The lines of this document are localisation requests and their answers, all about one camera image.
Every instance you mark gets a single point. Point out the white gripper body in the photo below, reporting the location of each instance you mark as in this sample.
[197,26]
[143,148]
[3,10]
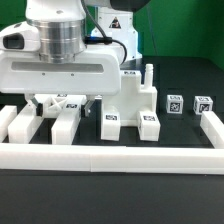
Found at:
[52,59]

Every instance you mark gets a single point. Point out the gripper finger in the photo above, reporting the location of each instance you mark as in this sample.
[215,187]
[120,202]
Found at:
[87,104]
[34,104]

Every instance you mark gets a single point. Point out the white chair seat part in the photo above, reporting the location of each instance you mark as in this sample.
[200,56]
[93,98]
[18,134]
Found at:
[137,93]

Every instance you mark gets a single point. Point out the white left fence bar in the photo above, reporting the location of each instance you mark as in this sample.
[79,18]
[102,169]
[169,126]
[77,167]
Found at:
[7,115]

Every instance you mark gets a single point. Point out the white fence bar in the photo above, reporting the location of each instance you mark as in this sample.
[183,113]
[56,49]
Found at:
[213,128]
[7,115]
[112,159]

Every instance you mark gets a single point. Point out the white front fence bar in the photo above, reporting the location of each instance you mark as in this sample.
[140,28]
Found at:
[112,159]

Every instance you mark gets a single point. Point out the white tagged cube left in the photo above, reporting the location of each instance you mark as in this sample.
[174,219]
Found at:
[174,104]

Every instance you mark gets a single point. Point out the white tagged cube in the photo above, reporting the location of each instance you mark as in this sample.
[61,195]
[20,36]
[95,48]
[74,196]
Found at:
[174,104]
[202,103]

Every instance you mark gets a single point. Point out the white tagged cube right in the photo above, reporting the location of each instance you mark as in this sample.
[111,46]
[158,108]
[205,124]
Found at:
[202,103]

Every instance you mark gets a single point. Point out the white right fence bar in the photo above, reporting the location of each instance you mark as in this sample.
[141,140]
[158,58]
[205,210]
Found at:
[213,128]

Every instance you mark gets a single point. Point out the white chair back frame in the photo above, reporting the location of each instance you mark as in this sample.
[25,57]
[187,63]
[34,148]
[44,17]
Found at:
[64,109]

